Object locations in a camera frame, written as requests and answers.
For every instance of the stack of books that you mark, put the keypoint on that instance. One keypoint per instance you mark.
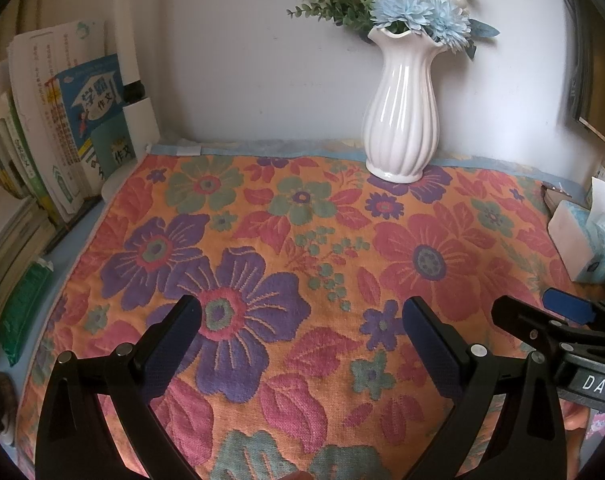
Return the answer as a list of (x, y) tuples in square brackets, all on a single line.
[(62, 135)]

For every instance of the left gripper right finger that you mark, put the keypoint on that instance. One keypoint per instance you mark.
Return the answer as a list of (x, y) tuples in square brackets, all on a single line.
[(528, 441)]

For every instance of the blue tissue box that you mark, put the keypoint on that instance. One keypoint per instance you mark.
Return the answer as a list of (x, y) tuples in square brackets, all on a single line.
[(579, 236)]

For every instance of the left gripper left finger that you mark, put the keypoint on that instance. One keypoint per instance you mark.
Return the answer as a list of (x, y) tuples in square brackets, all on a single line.
[(74, 441)]

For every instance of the white ribbed vase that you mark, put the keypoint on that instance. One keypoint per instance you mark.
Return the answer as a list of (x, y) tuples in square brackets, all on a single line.
[(400, 129)]

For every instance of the floral orange table cloth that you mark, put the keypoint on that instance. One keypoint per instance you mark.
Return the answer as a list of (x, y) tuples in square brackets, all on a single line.
[(302, 266)]

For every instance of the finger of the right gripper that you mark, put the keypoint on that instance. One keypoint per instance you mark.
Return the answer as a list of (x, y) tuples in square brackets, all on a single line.
[(578, 310), (543, 332)]

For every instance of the green packet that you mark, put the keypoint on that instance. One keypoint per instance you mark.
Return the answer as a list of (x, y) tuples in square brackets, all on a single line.
[(22, 307)]

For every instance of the right hand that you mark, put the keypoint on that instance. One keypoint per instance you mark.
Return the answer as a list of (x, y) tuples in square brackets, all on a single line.
[(575, 416)]

